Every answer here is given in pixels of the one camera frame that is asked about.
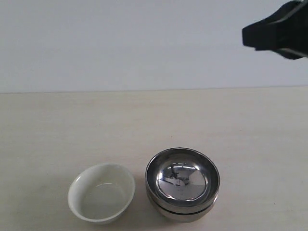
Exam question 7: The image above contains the smooth steel bowl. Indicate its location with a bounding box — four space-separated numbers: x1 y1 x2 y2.
145 147 220 214

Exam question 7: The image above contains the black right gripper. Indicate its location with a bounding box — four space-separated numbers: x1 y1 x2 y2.
242 0 308 60

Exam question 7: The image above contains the white ceramic bowl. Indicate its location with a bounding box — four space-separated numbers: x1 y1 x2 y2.
67 163 136 225

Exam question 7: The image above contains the ribbed steel bowl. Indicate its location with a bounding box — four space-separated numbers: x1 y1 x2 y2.
148 192 218 218

